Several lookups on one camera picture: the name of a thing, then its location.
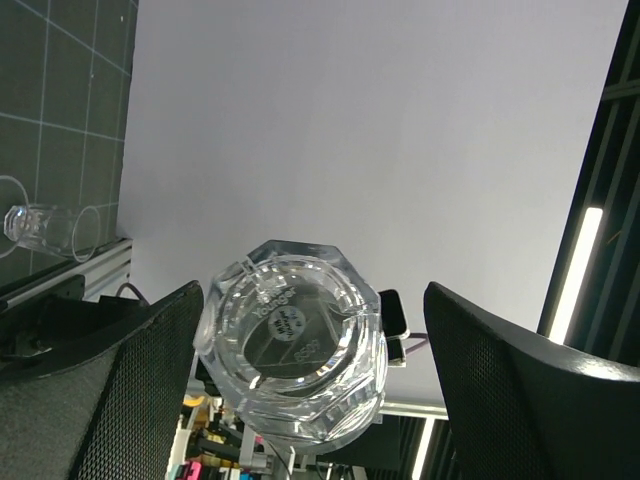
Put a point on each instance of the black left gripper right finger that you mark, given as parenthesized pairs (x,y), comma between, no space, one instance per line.
(523,407)

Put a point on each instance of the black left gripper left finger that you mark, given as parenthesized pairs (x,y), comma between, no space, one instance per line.
(94,390)

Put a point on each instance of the clear faceted plastic cup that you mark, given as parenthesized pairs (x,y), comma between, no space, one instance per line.
(14,213)
(63,232)

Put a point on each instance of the black gridded table mat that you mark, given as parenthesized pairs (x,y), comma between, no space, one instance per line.
(66,71)

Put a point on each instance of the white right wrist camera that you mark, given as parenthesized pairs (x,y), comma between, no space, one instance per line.
(395,327)

